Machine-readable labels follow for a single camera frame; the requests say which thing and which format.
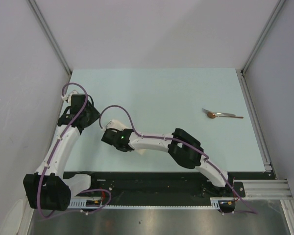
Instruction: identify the silver metal fork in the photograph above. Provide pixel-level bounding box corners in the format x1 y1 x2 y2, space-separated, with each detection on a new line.
202 108 236 117

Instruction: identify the right aluminium corner post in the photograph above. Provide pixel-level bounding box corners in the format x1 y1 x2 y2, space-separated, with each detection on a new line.
240 0 286 74

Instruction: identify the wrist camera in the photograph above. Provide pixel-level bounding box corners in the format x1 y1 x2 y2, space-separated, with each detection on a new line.
105 119 128 131
61 90 86 108

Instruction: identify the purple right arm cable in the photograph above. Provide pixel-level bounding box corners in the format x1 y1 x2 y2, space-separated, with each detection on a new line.
99 105 259 215

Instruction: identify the white cloth napkin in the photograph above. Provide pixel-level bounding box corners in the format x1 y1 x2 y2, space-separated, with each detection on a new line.
136 149 146 155

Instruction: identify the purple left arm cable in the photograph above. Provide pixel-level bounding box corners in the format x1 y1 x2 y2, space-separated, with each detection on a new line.
36 82 112 222

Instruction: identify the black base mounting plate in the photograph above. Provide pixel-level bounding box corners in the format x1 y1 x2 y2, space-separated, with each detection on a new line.
63 171 276 213

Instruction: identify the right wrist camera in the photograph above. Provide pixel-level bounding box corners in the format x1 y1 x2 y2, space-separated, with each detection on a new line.
105 119 128 131

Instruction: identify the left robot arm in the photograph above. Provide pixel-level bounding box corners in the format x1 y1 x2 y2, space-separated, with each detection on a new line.
23 91 100 211

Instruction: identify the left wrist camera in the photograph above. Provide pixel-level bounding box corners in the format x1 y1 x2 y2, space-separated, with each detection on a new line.
61 90 86 108

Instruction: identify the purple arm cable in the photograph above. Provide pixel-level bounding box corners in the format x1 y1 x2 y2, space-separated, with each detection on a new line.
99 105 259 215
36 82 112 222

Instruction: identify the aluminium frame rail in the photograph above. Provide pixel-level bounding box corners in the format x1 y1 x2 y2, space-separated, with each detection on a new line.
238 180 293 200

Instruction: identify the aluminium corner post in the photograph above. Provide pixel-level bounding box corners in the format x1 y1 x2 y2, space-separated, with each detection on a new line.
240 0 286 74
26 0 72 77

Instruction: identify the left aluminium corner post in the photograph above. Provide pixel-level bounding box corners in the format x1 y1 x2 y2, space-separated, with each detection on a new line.
26 0 72 77

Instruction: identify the white slotted cable duct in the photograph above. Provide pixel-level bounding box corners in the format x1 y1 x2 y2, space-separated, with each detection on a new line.
68 196 220 210

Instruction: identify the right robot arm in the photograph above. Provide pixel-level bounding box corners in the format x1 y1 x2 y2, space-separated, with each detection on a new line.
101 128 234 196

